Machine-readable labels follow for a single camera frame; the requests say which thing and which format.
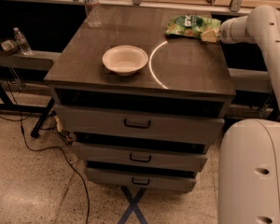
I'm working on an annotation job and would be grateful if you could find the white paper bowl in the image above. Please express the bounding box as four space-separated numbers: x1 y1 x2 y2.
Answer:
102 45 148 76

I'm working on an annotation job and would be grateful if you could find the grey side bench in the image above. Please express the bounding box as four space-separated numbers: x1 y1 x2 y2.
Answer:
0 50 60 71

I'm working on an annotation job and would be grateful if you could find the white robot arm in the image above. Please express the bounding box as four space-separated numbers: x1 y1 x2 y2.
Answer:
217 5 280 224

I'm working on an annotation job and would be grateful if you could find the bottom grey drawer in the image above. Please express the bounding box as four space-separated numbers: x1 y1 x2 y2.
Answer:
85 168 196 192

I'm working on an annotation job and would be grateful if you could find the grey drawer cabinet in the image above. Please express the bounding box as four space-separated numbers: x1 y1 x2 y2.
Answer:
43 5 237 194

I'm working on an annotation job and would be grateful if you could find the tall clear water bottle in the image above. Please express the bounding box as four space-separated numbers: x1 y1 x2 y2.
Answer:
83 0 102 28

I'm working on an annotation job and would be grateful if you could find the grey drawer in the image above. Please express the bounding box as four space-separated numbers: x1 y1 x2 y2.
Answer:
85 168 196 192
55 105 224 144
72 142 207 172

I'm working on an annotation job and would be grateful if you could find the green rice chip bag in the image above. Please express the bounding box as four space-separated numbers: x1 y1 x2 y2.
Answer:
165 15 221 39

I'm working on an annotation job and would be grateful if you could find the power strip on floor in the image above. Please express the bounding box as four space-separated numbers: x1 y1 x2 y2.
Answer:
53 116 73 145

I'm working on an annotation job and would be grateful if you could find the blue tape cross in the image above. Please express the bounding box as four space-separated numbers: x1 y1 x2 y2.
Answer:
117 186 148 224

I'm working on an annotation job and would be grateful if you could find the small clear water bottle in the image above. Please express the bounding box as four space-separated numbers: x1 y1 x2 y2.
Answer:
13 27 33 55

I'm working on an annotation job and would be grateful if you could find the small bowl on shelf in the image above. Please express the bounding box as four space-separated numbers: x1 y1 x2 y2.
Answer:
0 39 18 55

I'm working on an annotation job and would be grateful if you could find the middle grey drawer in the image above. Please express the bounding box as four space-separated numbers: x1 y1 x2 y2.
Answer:
72 142 207 172

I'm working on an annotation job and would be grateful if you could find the top grey drawer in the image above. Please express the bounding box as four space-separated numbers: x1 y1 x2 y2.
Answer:
55 105 224 144

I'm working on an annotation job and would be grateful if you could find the black floor cable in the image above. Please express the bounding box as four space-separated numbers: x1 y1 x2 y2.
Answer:
0 45 91 224

